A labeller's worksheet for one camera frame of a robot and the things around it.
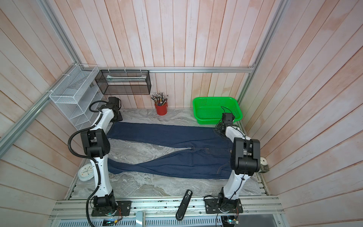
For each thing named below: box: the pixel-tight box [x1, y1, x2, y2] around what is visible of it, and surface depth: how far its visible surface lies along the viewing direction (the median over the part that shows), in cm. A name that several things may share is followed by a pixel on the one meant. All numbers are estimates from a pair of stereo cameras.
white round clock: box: [77, 163, 95, 182], surface depth 85 cm
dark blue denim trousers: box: [107, 122, 232, 180], surface depth 94 cm
